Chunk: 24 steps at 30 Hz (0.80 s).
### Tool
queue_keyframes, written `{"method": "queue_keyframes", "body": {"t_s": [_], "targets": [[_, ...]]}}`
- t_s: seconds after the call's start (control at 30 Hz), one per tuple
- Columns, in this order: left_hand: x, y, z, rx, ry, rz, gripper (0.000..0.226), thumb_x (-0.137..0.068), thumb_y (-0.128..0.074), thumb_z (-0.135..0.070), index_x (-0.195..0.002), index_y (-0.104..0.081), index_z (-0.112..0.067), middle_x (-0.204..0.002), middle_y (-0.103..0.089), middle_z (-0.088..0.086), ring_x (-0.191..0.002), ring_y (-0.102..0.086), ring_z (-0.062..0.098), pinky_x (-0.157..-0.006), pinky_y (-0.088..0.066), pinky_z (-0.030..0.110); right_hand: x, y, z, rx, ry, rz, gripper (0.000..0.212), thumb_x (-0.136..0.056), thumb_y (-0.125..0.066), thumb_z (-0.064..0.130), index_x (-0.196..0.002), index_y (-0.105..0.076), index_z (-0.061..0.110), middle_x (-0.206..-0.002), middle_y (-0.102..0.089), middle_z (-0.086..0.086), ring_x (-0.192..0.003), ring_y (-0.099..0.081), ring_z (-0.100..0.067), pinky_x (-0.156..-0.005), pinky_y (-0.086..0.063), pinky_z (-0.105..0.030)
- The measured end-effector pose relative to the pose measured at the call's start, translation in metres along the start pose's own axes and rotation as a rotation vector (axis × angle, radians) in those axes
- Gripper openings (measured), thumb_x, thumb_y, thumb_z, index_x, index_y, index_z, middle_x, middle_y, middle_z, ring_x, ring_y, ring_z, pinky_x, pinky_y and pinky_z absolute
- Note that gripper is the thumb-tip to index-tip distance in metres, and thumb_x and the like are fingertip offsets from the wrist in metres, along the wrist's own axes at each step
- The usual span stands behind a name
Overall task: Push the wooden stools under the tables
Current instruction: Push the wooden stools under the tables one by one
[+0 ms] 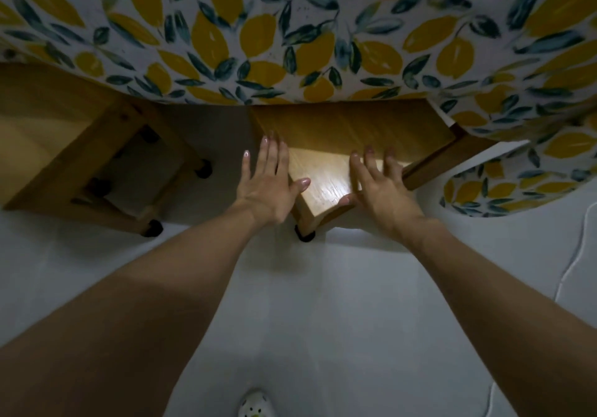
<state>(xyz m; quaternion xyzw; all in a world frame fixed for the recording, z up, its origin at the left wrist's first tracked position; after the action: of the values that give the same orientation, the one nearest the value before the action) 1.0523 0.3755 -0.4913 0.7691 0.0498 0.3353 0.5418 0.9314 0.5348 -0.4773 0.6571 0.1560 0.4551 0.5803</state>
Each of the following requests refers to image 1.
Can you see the person's left forearm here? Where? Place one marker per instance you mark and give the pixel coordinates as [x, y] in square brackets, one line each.
[140, 318]

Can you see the person's right forearm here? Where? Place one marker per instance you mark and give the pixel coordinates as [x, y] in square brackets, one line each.
[503, 318]

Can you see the light wooden stool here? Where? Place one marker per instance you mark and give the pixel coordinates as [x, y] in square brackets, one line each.
[326, 174]
[46, 160]

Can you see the person's left white clog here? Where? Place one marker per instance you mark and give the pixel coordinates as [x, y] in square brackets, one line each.
[254, 405]

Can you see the person's right hand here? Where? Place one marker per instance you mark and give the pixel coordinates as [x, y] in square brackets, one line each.
[387, 202]

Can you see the person's left hand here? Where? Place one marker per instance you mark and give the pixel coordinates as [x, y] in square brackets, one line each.
[266, 188]

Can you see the lemon print tablecloth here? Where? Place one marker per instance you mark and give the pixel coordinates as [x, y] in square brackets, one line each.
[298, 34]

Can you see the wooden table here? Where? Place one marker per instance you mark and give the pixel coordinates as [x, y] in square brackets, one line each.
[447, 160]

